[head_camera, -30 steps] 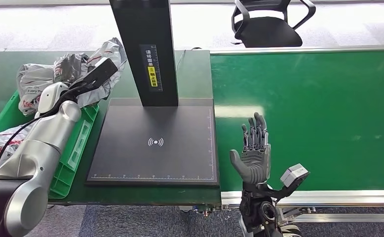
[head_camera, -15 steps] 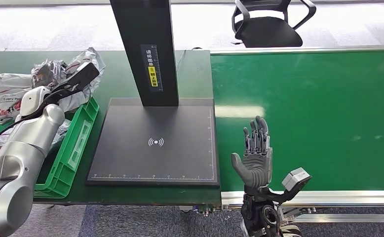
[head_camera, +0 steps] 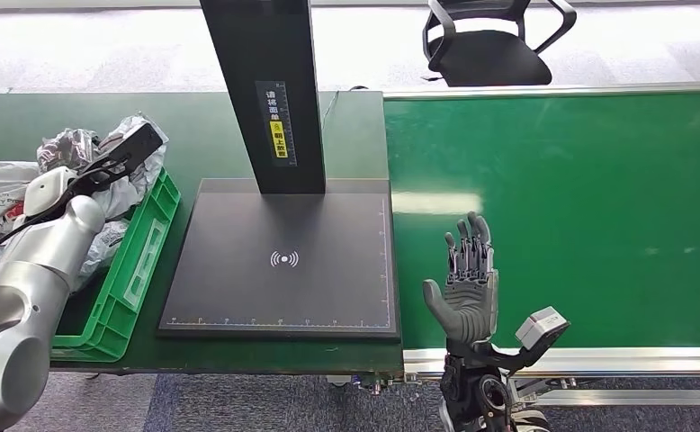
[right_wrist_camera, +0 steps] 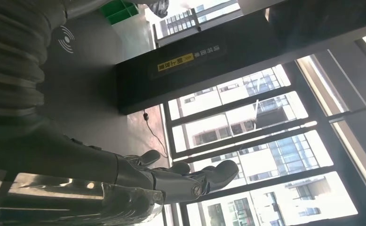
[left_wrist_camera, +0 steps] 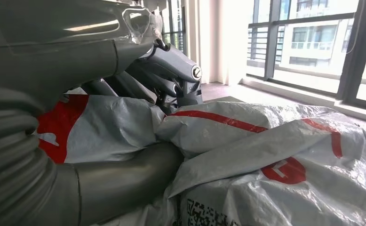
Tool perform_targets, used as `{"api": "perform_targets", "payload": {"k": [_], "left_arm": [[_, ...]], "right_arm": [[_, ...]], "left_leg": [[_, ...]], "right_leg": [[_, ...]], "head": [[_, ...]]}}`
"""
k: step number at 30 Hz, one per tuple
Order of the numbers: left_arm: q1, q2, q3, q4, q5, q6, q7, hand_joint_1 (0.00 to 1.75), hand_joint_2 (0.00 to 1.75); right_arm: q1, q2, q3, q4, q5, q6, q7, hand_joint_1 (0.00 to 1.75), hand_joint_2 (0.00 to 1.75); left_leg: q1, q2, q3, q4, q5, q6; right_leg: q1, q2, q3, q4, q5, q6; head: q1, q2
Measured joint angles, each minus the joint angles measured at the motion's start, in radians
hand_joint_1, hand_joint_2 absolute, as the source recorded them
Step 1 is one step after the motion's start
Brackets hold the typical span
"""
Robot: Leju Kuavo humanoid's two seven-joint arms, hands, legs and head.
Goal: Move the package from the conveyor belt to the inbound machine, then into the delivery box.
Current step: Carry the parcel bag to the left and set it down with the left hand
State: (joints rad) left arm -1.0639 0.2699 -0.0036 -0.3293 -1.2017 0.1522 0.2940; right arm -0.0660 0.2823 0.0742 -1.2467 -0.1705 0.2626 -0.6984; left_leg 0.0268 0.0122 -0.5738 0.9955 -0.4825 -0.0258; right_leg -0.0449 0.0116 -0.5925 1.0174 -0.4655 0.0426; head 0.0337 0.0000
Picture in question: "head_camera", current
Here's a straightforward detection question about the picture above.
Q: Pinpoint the green plastic crate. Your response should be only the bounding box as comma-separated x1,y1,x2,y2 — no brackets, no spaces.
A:
50,168,183,365

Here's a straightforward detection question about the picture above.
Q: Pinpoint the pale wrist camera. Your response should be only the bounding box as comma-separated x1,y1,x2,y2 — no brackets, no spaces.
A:
515,306,570,352
23,166,78,217

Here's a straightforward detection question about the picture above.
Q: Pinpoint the silver metal bracket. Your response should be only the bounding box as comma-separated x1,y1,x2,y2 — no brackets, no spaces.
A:
353,372,408,396

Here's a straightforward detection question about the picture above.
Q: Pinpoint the black office chair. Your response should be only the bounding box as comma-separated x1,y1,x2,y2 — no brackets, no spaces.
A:
421,0,579,89

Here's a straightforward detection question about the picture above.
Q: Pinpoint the black inbound scanner machine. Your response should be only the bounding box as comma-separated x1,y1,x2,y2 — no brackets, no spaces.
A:
156,0,402,342

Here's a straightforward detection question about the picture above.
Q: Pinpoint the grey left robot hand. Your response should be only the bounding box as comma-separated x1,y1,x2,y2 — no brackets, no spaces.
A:
37,121,166,201

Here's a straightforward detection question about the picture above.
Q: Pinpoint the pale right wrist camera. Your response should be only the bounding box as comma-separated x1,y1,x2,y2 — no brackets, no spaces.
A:
515,306,570,352

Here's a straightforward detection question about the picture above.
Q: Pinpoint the yellow warning sticker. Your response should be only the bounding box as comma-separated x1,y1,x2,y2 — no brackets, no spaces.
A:
269,121,290,160

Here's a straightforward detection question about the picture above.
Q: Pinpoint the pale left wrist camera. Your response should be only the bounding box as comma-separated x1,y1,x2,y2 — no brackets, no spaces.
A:
23,166,78,217

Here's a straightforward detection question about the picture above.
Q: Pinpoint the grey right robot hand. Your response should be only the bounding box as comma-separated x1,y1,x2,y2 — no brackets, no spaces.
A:
422,211,500,347

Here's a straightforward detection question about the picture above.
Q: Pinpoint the dark green table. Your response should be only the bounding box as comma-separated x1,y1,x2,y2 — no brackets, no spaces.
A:
0,91,405,377

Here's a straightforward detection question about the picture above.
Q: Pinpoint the green conveyor belt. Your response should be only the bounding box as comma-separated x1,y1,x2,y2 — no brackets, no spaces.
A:
382,82,700,412

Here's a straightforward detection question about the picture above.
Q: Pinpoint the thin white cable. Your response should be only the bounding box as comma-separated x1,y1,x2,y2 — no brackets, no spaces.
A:
319,85,369,131

